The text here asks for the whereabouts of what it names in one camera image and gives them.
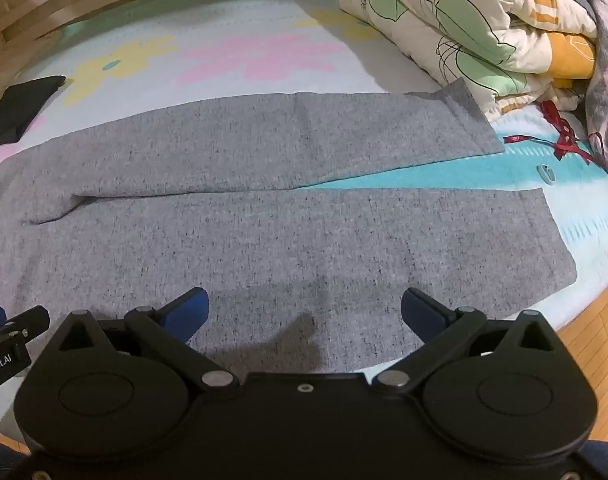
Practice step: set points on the grey pink patterned blanket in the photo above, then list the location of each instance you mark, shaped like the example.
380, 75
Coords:
606, 60

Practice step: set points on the flower print bed sheet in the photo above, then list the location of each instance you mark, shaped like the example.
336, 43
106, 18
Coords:
224, 60

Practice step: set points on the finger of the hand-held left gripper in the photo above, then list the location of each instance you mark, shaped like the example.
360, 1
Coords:
29, 324

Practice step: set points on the grey pants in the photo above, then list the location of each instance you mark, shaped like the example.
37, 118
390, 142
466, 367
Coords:
264, 220

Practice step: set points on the black folded cloth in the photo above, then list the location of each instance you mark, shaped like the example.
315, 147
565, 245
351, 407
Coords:
19, 105

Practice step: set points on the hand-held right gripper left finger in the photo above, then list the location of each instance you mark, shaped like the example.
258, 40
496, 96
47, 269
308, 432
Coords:
190, 306

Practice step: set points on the small white clip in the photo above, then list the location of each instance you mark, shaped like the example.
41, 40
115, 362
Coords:
546, 172

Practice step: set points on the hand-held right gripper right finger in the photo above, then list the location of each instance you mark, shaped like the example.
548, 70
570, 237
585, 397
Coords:
417, 310

